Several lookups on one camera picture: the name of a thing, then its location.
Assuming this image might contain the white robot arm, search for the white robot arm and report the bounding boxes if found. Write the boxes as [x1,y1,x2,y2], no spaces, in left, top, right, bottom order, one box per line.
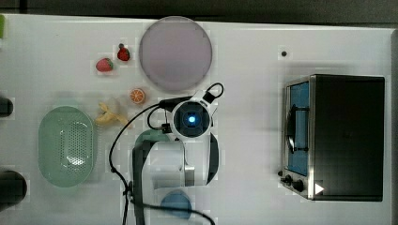
[131,90,219,225]

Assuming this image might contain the green plastic strainer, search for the green plastic strainer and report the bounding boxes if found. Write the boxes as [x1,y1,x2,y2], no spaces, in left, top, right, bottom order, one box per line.
[38,106,95,188]

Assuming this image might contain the green cup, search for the green cup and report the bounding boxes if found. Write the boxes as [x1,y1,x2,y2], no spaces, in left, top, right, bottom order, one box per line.
[135,129,170,144]

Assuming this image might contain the grey round plate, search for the grey round plate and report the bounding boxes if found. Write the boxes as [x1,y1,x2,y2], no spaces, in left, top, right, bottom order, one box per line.
[139,16,212,92]

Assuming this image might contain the toy orange slice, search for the toy orange slice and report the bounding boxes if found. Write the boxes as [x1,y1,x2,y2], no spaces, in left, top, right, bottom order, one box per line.
[130,88,146,104]

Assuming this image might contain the blue cup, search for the blue cup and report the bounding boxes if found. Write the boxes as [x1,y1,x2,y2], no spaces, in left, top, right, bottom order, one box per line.
[161,190,191,219]

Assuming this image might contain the toy peeled banana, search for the toy peeled banana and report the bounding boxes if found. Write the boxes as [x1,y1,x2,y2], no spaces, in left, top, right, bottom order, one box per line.
[95,102,128,126]

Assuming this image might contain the dark red toy strawberry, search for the dark red toy strawberry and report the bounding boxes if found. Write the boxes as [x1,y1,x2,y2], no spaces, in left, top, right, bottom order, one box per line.
[117,43,130,62]

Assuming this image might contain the pink toy strawberry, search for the pink toy strawberry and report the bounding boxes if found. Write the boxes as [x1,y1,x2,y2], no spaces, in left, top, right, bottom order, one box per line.
[96,58,114,72]

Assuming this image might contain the black toaster oven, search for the black toaster oven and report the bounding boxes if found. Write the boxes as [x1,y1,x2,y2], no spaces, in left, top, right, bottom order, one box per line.
[278,74,385,202]

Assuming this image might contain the black cylindrical container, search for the black cylindrical container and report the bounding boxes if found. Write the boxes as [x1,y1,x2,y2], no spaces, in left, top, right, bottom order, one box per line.
[0,171,27,211]

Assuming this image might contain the green marker bottle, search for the green marker bottle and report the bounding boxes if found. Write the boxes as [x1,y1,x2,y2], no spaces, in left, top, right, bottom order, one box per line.
[0,14,5,38]

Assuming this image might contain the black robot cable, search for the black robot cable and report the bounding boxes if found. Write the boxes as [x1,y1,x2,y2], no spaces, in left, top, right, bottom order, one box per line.
[108,82,225,225]

